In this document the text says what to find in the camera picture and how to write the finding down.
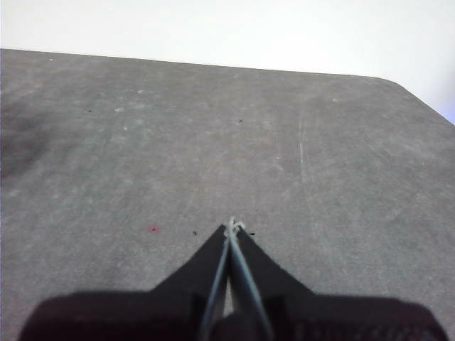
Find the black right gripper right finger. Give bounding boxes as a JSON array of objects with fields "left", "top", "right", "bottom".
[{"left": 229, "top": 224, "right": 449, "bottom": 341}]

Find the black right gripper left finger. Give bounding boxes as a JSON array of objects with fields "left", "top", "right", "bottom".
[{"left": 17, "top": 222, "right": 230, "bottom": 341}]

